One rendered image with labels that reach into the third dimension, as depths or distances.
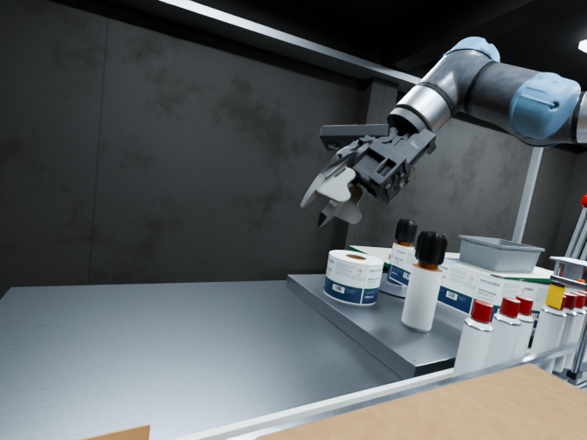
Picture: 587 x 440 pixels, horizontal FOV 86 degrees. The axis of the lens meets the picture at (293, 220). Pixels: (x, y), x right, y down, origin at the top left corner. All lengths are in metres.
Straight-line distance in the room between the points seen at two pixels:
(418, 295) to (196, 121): 2.36
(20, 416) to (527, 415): 0.69
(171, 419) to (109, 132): 2.50
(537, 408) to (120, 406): 0.61
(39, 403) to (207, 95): 2.56
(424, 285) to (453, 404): 0.75
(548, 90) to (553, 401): 0.34
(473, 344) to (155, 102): 2.70
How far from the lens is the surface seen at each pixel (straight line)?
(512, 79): 0.53
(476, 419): 0.29
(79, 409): 0.73
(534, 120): 0.51
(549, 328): 1.04
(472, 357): 0.75
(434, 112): 0.52
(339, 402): 0.61
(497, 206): 4.96
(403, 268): 1.38
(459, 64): 0.56
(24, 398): 0.78
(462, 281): 1.22
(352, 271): 1.11
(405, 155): 0.49
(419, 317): 1.05
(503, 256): 2.99
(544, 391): 0.37
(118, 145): 2.92
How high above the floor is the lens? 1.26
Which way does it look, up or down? 7 degrees down
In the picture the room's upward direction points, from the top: 8 degrees clockwise
